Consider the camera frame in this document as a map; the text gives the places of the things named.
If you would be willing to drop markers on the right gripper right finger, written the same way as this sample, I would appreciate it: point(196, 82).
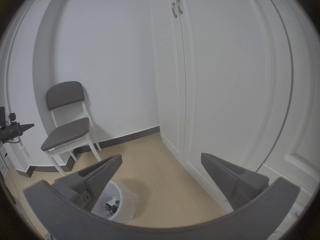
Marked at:
point(230, 181)

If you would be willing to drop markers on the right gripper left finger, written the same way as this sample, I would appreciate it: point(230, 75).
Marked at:
point(100, 181)

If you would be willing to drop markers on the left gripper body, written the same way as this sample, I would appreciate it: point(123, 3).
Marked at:
point(11, 131)

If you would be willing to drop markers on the black plastic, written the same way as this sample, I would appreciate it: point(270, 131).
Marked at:
point(113, 206)

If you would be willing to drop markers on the clear plastic bag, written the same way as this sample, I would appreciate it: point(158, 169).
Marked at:
point(127, 204)

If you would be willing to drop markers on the white trash bin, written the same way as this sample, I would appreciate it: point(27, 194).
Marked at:
point(110, 194)

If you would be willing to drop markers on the white chest of drawers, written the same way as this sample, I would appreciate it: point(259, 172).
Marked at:
point(5, 161)

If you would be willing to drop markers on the dark grey padded white chair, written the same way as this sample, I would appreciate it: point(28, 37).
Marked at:
point(65, 96)

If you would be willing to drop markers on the white wardrobe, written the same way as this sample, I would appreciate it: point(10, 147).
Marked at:
point(225, 71)

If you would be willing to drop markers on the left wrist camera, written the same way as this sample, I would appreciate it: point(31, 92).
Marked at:
point(12, 117)

